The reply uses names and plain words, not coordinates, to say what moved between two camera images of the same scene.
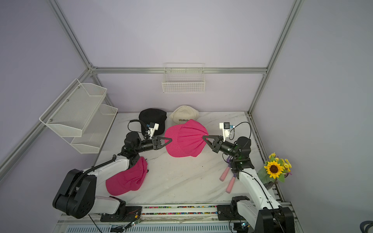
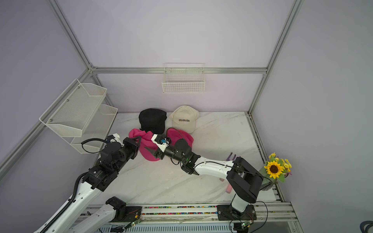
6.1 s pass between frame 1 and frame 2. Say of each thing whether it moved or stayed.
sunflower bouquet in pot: stayed
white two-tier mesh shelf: stayed
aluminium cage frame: stayed
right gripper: moved
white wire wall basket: stayed
